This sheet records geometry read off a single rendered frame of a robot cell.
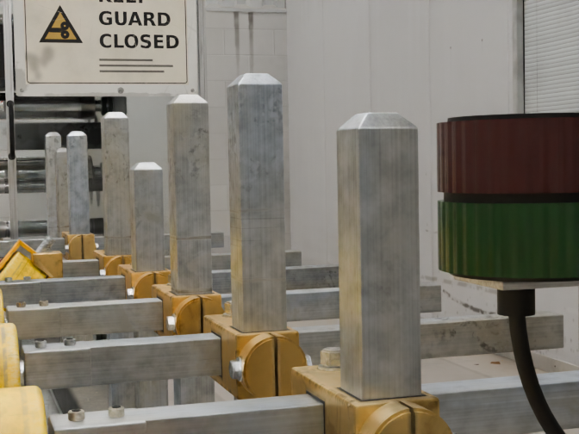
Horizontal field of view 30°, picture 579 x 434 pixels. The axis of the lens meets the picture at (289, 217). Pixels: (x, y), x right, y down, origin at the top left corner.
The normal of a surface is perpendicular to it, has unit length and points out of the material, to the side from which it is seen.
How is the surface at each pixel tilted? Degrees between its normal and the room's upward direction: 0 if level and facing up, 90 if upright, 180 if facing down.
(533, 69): 90
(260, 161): 90
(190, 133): 90
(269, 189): 90
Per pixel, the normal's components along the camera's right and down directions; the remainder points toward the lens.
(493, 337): 0.29, 0.04
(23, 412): 0.18, -0.74
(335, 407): -0.95, 0.04
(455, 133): -0.87, 0.04
